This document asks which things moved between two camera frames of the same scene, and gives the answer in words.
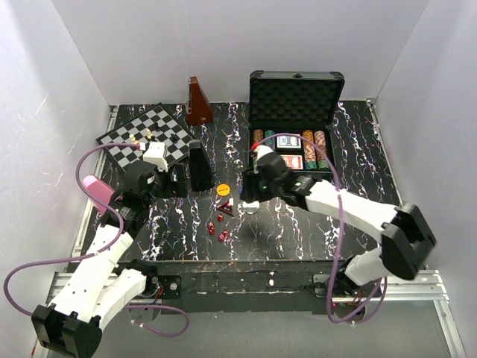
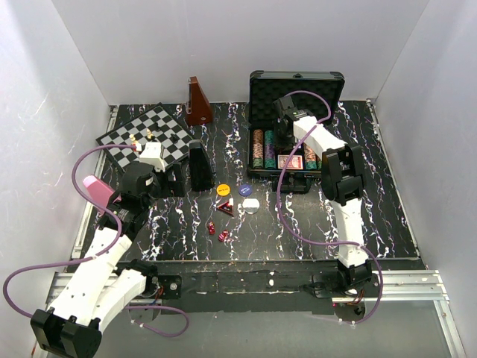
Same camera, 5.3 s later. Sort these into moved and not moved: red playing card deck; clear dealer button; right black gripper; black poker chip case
Moved: right black gripper
Not moved: red playing card deck; black poker chip case; clear dealer button
